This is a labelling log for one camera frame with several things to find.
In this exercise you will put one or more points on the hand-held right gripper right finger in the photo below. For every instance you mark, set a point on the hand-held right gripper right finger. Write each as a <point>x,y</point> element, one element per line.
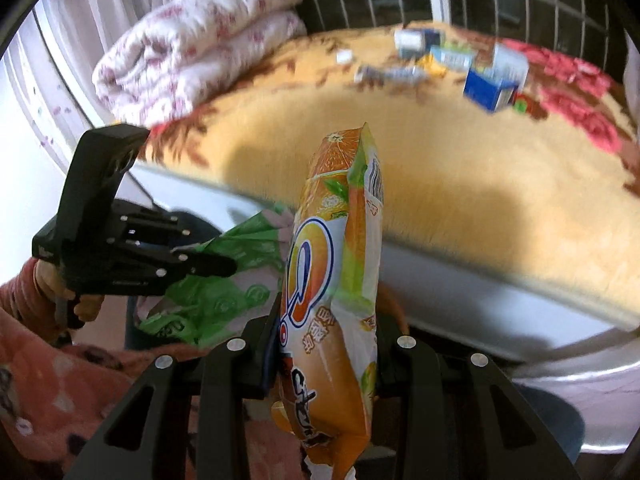
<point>406,362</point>

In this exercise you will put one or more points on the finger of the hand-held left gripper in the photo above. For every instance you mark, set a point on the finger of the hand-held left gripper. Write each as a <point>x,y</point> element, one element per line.
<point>150,227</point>
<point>200,265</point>

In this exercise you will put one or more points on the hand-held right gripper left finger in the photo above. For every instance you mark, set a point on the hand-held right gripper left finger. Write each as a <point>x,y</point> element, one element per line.
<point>260,360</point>

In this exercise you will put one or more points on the green plastic bag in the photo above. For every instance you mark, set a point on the green plastic bag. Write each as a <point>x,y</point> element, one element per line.
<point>210,302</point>

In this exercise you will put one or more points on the orange snack packet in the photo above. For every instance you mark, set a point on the orange snack packet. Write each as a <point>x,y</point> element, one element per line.
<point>325,335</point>

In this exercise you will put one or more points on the person's left forearm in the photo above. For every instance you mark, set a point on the person's left forearm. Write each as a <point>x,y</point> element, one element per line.
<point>22,305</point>

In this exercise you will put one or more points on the person's left hand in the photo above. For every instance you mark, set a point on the person's left hand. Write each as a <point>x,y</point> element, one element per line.
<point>87,307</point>

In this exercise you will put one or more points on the folded white floral quilt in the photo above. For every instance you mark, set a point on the folded white floral quilt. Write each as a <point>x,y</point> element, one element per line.
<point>200,45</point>

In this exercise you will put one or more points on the white pink-dotted curtain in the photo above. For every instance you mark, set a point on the white pink-dotted curtain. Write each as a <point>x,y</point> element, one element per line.
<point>631,75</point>
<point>75,20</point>

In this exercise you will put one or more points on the person's pink patterned clothing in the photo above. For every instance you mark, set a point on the person's pink patterned clothing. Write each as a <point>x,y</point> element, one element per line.
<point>60,400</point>

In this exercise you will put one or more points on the yellow floral blanket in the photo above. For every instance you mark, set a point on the yellow floral blanket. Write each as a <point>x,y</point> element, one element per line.
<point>475,175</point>

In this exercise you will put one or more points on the small white wrapper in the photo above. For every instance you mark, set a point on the small white wrapper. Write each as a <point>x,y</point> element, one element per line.
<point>344,57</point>

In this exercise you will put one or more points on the silver blue wrapper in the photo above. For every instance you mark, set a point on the silver blue wrapper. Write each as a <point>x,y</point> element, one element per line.
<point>390,75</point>

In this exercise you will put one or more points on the red green small packet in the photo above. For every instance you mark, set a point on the red green small packet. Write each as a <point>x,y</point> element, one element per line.
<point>521,104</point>

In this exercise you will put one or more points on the blue carton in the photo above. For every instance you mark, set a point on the blue carton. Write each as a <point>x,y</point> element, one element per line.
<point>487,90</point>

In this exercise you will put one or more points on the yellow packet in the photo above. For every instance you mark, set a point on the yellow packet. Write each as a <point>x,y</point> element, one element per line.
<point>431,66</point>

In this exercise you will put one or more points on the teal snack packet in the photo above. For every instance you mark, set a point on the teal snack packet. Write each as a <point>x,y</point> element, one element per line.
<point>452,57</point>

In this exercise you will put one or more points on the white and blue box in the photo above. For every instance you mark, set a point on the white and blue box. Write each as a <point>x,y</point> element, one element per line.
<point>415,42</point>

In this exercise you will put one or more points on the white carton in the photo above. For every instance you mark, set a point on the white carton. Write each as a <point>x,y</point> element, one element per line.
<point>510,65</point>

